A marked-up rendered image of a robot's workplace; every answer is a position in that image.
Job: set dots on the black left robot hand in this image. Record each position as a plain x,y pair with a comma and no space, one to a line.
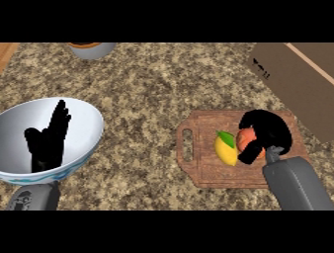
50,145

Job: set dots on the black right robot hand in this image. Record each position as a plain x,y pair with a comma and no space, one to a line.
271,130

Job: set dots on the orange squash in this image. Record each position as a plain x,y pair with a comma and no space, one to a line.
247,140

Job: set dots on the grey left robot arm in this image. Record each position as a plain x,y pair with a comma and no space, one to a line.
34,197

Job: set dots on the brown cardboard box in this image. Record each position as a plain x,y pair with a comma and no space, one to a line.
303,85

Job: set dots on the brown wooden cutting board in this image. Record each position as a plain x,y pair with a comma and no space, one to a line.
206,164

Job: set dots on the white bowl with blue pattern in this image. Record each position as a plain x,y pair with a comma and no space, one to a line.
13,138

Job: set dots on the yellow lemon with green leaf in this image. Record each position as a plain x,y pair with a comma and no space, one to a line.
226,151

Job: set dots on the grey pot with orange rim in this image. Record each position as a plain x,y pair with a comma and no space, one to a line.
92,49

